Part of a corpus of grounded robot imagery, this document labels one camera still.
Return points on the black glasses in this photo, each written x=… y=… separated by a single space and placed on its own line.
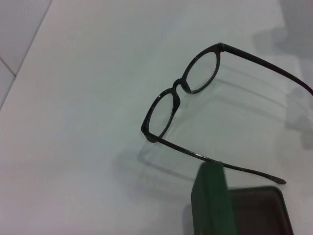
x=177 y=84

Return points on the green glasses case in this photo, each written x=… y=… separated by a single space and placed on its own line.
x=210 y=195

